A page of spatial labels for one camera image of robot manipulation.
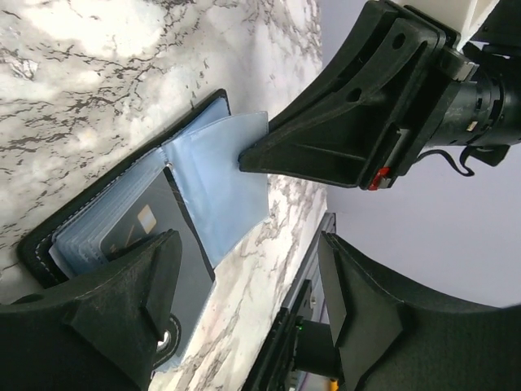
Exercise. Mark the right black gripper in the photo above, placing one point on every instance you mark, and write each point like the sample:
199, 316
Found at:
471, 106

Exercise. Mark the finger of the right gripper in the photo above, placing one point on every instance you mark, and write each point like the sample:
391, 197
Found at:
354, 96
351, 163

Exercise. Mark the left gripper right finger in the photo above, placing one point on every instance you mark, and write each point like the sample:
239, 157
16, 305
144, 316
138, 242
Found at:
393, 333

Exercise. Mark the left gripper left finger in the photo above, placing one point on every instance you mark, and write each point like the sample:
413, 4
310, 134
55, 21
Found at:
98, 331

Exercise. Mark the black leather card holder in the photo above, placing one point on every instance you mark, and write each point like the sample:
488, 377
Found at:
186, 179

